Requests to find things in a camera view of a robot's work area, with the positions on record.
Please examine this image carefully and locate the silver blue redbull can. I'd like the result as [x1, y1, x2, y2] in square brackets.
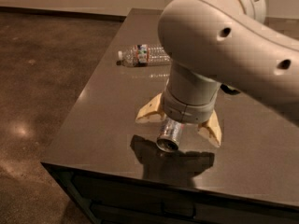
[156, 118, 184, 152]

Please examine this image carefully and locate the green snack bag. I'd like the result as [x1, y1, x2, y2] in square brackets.
[221, 84, 240, 95]

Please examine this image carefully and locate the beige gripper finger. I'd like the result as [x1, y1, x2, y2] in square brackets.
[198, 111, 222, 147]
[135, 93, 165, 123]

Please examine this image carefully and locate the dark cabinet drawer front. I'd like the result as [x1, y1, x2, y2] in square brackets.
[48, 166, 299, 224]

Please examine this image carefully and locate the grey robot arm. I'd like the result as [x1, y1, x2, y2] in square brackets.
[135, 0, 299, 152]

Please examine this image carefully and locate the clear plastic water bottle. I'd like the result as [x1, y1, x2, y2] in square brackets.
[118, 44, 171, 67]

